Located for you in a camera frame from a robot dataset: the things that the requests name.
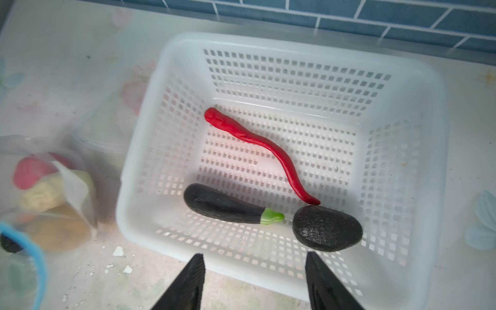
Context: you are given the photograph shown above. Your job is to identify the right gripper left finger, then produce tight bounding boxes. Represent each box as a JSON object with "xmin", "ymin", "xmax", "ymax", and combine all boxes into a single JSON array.
[{"xmin": 151, "ymin": 253, "xmax": 205, "ymax": 310}]

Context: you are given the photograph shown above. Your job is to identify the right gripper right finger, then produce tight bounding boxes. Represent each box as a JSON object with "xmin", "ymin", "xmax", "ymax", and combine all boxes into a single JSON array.
[{"xmin": 305, "ymin": 251, "xmax": 364, "ymax": 310}]

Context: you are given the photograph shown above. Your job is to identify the cream toy food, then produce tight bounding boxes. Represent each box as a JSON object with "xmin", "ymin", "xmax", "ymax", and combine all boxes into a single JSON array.
[{"xmin": 18, "ymin": 170, "xmax": 95, "ymax": 212}]

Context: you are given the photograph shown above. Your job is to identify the white plastic mesh basket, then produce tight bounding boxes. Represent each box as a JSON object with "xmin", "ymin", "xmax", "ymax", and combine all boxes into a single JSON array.
[{"xmin": 116, "ymin": 33, "xmax": 448, "ymax": 309}]

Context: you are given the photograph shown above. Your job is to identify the clear zip top bag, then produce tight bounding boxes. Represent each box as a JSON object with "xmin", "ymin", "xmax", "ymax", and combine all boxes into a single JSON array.
[{"xmin": 1, "ymin": 135, "xmax": 98, "ymax": 309}]

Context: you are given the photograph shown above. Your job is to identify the red toy chili pepper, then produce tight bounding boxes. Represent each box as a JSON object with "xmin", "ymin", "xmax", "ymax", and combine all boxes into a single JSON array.
[{"xmin": 204, "ymin": 107, "xmax": 321, "ymax": 205}]

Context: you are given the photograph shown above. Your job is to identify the dark brown toy food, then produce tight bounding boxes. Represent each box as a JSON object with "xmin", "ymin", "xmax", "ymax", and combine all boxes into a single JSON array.
[{"xmin": 1, "ymin": 234, "xmax": 24, "ymax": 253}]

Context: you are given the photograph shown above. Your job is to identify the pink toy fruit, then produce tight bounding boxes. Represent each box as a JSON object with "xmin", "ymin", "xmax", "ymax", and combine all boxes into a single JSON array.
[{"xmin": 12, "ymin": 152, "xmax": 76, "ymax": 190}]

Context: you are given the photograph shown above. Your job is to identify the yellow toy fruit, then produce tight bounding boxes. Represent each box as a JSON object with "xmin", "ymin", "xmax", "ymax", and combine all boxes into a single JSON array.
[{"xmin": 25, "ymin": 204, "xmax": 91, "ymax": 253}]

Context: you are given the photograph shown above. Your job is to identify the black toy avocado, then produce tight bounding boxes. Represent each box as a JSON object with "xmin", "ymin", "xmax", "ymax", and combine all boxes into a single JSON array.
[{"xmin": 293, "ymin": 205, "xmax": 363, "ymax": 252}]

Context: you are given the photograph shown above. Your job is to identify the black toy eggplant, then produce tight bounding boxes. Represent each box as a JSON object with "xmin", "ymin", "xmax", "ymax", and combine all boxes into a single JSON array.
[{"xmin": 183, "ymin": 183, "xmax": 285, "ymax": 225}]

